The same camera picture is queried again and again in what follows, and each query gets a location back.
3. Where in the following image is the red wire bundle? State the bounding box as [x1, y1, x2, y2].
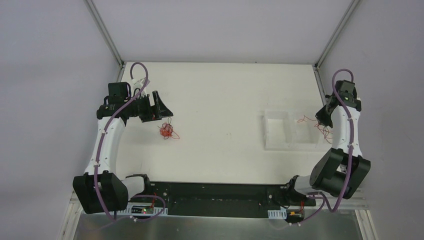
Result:
[157, 117, 181, 141]

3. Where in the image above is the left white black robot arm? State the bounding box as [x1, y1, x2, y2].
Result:
[72, 79, 173, 214]

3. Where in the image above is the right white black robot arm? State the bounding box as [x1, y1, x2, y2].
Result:
[283, 80, 371, 205]

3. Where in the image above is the clear plastic compartment tray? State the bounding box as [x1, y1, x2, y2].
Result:
[262, 108, 332, 153]

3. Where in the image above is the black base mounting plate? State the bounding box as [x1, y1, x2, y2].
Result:
[128, 181, 316, 219]

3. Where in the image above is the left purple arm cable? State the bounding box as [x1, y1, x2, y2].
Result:
[93, 62, 167, 223]

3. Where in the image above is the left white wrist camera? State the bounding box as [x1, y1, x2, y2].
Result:
[131, 77, 150, 96]

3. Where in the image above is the aluminium frame rail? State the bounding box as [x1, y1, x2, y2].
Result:
[314, 187, 369, 210]

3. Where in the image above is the left white slotted cable duct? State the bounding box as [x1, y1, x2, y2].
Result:
[116, 204, 168, 217]

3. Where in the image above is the white slotted cable duct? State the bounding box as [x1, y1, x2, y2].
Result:
[116, 204, 168, 217]
[267, 209, 287, 220]

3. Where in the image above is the right white slotted cable duct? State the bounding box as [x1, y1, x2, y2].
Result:
[267, 209, 287, 220]

